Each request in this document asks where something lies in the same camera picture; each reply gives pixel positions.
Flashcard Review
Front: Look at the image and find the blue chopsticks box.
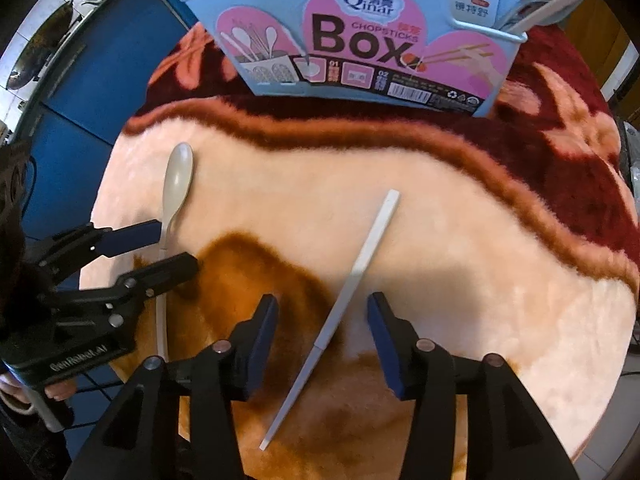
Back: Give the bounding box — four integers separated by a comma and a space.
182, 0, 526, 117

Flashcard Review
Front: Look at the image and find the plush floral table cloth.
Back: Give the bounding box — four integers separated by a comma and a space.
91, 26, 639, 479

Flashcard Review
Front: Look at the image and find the black wok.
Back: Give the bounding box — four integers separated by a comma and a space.
4, 0, 76, 90

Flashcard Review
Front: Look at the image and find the left hand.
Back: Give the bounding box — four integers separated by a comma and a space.
0, 373, 77, 404

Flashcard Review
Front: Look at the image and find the steel fork with long handle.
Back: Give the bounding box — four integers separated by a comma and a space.
496, 0, 551, 32

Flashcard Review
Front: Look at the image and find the beige plastic spoon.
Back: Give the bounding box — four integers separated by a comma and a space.
155, 142, 194, 361

